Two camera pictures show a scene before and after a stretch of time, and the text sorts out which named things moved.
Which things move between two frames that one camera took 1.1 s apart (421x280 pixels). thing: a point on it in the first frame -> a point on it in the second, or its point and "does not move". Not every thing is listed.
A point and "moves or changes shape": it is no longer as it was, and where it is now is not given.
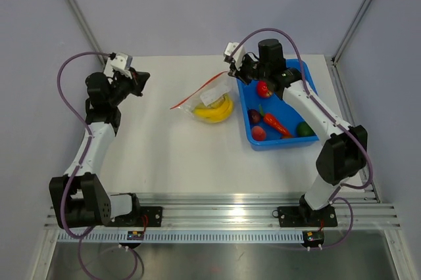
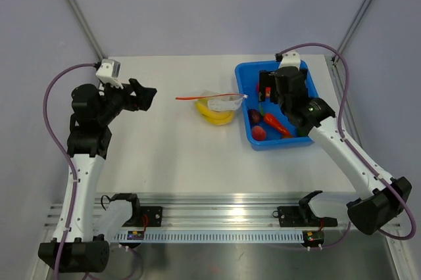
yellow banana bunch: [218, 112] moves or changes shape
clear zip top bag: [212, 103] moves or changes shape
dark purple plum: [254, 116] does not move
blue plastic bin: [271, 123] does not move
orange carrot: [277, 125] does not move
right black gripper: [239, 73] -> [267, 80]
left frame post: [77, 10] does not move
